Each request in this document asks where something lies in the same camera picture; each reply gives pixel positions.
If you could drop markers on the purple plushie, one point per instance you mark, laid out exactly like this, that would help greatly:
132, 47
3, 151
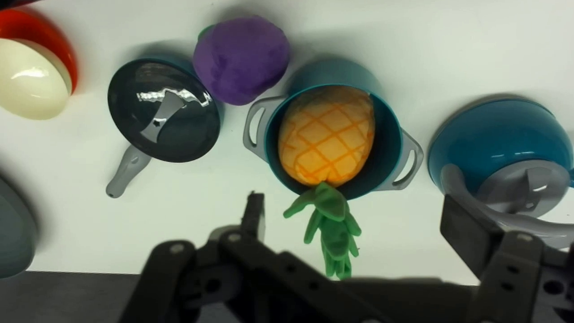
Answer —
242, 60

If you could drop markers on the orange pineapple plushie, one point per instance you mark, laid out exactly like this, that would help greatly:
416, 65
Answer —
324, 137

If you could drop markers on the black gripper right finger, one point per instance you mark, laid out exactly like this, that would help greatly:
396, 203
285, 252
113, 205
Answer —
525, 280

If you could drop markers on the blue toy pot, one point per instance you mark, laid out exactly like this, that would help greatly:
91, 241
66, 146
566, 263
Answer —
387, 140

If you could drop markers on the red and cream apple half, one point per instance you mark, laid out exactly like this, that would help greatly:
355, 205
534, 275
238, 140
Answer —
28, 78

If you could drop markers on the small pan with dark lid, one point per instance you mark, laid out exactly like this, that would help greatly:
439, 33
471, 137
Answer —
161, 114

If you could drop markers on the blue toy kettle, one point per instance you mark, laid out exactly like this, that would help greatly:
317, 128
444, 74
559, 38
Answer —
495, 137

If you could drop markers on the grey plate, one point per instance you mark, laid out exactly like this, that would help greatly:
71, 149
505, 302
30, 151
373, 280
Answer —
12, 230

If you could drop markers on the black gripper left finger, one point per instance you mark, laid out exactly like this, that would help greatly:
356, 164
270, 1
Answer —
226, 280

